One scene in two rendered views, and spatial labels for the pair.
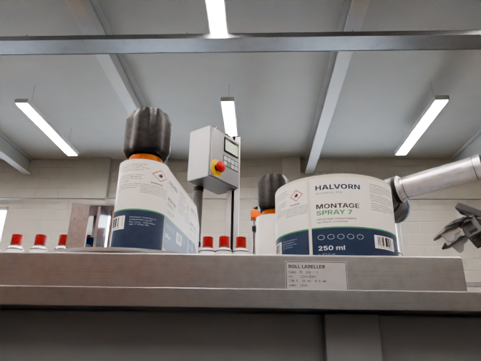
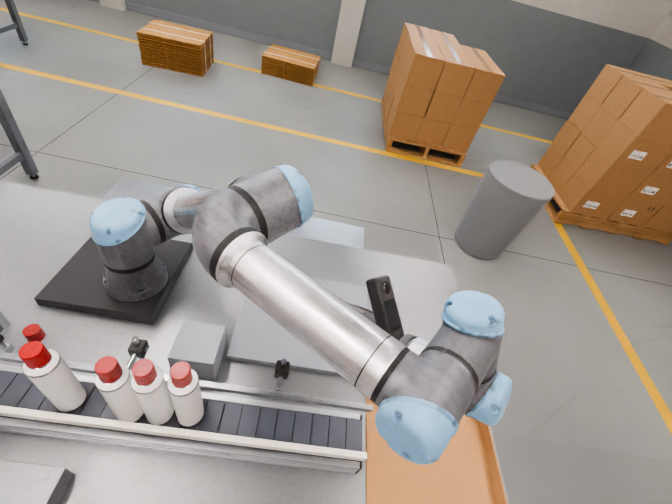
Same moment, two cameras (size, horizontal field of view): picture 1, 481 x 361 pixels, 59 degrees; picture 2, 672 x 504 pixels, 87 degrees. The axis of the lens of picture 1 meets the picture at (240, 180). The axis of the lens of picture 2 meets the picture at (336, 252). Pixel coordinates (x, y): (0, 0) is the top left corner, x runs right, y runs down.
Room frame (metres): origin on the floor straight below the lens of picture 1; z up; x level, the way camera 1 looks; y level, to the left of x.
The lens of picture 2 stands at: (1.04, -0.63, 1.69)
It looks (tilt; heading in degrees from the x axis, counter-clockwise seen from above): 44 degrees down; 351
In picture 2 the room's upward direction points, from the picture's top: 16 degrees clockwise
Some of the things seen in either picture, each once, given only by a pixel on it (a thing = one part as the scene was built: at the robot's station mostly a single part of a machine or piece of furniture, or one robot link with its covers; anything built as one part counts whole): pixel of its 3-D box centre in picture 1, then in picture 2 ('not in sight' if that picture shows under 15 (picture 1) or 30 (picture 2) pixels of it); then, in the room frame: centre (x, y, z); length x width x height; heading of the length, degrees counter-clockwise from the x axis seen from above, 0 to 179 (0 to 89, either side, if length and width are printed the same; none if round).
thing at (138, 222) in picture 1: (143, 185); not in sight; (0.71, 0.17, 1.04); 0.09 x 0.09 x 0.29
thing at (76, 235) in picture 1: (96, 253); not in sight; (1.22, 0.41, 1.01); 0.14 x 0.13 x 0.26; 89
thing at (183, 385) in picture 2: not in sight; (186, 394); (1.30, -0.47, 0.98); 0.05 x 0.05 x 0.20
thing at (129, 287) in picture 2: not in sight; (133, 266); (1.63, -0.22, 0.91); 0.15 x 0.15 x 0.10
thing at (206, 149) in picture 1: (215, 160); not in sight; (1.39, 0.09, 1.38); 0.17 x 0.10 x 0.19; 144
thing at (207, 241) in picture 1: (206, 270); not in sight; (1.31, 0.10, 0.98); 0.05 x 0.05 x 0.20
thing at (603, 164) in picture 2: not in sight; (636, 159); (3.99, -3.53, 0.57); 1.20 x 0.83 x 1.14; 90
